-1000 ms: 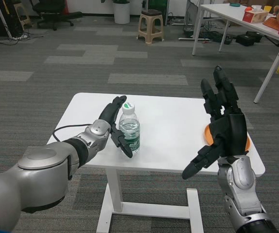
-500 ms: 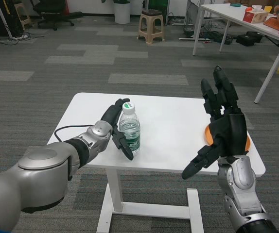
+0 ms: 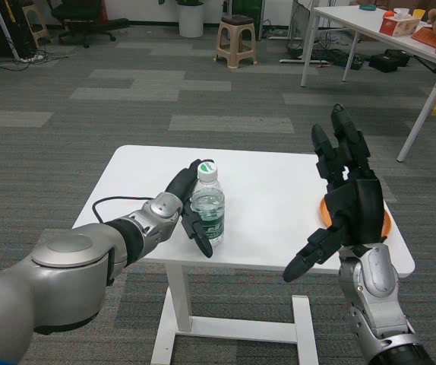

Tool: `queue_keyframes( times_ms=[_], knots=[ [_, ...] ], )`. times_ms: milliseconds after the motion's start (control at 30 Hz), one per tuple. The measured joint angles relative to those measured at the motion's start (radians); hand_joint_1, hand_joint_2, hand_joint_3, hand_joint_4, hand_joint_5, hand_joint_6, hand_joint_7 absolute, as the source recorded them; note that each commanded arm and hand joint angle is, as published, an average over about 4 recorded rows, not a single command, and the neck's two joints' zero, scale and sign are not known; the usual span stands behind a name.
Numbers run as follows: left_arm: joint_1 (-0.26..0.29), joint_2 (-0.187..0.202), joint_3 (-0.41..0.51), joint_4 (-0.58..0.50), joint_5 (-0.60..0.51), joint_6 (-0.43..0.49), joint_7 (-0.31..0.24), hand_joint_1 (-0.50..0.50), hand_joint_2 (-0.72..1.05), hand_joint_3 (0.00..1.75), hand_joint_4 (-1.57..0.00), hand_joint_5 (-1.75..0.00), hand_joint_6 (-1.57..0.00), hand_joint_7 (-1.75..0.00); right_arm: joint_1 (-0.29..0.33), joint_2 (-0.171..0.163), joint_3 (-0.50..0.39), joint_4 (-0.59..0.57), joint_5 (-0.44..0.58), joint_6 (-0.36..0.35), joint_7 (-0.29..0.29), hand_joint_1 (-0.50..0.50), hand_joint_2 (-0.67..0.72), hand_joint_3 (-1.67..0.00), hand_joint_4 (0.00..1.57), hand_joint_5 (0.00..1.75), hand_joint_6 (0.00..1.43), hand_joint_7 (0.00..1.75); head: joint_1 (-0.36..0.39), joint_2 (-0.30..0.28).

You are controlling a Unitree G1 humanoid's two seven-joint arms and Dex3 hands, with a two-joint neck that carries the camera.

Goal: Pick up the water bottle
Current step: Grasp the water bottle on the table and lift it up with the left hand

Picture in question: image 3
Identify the large white table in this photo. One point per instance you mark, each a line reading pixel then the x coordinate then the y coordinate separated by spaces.
pixel 347 17

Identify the green cabinet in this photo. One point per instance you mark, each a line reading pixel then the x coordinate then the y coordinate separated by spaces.
pixel 246 5

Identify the light wooden stool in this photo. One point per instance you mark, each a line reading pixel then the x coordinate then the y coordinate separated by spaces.
pixel 33 19

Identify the clear green-label water bottle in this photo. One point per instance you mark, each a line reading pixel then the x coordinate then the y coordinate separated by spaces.
pixel 212 205

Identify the beige plastic stool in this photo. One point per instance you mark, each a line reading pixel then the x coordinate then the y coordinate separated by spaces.
pixel 237 21

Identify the orange flat tray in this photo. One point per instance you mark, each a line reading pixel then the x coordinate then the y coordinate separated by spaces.
pixel 425 38

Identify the white table pedestal frame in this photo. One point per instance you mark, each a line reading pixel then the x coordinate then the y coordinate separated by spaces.
pixel 176 300

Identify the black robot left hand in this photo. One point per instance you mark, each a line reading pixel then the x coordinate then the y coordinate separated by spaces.
pixel 182 182

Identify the black equipment bag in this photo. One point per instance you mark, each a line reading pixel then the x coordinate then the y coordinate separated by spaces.
pixel 389 61

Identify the yellow cup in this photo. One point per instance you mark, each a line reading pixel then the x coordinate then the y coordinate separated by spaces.
pixel 418 14

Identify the white slanted frame leg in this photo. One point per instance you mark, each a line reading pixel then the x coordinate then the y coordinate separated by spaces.
pixel 5 30

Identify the black office chair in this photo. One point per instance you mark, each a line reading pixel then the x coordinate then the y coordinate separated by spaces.
pixel 85 23

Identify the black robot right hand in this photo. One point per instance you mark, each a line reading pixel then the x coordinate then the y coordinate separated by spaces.
pixel 358 213

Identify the orange plate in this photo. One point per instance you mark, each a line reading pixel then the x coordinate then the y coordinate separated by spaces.
pixel 323 213

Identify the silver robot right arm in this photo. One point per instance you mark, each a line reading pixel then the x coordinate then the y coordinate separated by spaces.
pixel 377 281

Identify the white plant pot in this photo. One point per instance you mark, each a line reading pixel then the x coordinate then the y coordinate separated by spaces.
pixel 191 21

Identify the black flat floor bag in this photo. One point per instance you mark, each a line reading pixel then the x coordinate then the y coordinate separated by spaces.
pixel 335 59

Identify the red white tissue box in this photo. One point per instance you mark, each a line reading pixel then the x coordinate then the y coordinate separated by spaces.
pixel 394 26

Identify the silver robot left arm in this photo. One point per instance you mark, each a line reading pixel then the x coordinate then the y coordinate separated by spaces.
pixel 70 258

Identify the white power strip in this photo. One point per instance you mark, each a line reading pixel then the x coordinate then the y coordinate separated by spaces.
pixel 31 58

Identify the teal bowl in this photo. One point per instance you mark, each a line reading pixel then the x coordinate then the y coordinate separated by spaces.
pixel 367 7

